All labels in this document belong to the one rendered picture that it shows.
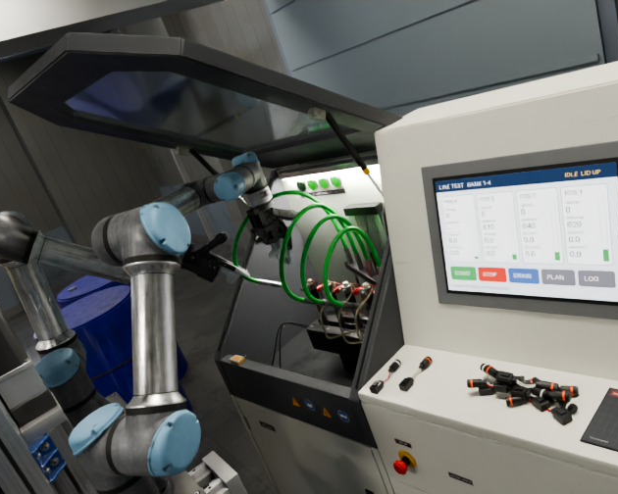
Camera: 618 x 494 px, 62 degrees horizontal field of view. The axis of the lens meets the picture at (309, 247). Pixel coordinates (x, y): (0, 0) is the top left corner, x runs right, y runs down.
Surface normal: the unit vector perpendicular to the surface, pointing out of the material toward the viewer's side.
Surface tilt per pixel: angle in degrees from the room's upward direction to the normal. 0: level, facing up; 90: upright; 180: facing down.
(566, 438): 0
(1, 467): 90
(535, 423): 0
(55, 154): 90
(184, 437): 97
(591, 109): 76
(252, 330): 90
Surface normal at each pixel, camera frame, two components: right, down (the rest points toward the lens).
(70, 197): 0.57, 0.07
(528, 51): -0.76, 0.44
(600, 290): -0.72, 0.22
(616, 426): -0.33, -0.89
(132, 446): -0.46, -0.15
